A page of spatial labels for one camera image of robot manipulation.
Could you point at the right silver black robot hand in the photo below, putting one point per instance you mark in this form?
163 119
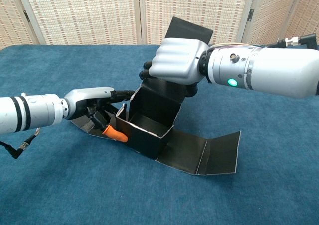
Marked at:
177 58

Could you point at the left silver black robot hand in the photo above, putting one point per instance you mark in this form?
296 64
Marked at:
82 95

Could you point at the black cardboard folding box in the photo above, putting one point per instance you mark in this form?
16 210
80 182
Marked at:
149 140

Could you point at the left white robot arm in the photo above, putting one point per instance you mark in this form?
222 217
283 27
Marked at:
30 110

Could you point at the woven bamboo folding screen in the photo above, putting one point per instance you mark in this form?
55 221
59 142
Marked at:
87 16

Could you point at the black screen hinge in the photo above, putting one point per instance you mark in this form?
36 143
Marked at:
250 14
26 15

